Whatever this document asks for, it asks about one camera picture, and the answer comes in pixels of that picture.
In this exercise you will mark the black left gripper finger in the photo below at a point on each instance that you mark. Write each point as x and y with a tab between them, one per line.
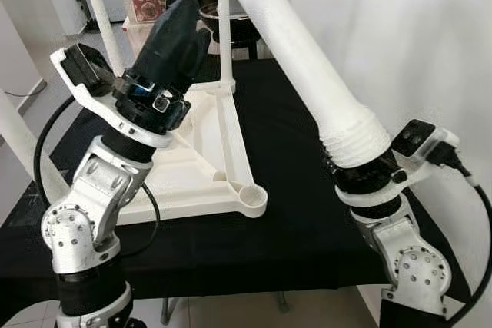
203	50
173	44

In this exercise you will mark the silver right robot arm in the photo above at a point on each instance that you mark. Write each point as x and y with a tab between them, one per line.
407	259

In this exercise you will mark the white plastic children table top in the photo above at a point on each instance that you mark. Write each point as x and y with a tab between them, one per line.
200	167

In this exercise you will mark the beige cloth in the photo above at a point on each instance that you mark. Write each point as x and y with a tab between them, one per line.
134	36

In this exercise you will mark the black wok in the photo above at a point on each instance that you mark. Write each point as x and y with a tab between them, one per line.
242	28

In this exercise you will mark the red printed carton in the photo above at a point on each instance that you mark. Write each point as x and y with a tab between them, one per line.
146	1

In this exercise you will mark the black tablecloth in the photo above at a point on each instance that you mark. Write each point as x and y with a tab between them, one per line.
292	205

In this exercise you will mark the grey metal table leg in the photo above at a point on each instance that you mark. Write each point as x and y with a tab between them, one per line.
166	311
282	302

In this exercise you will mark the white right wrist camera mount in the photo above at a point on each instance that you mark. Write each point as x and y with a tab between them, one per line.
361	199

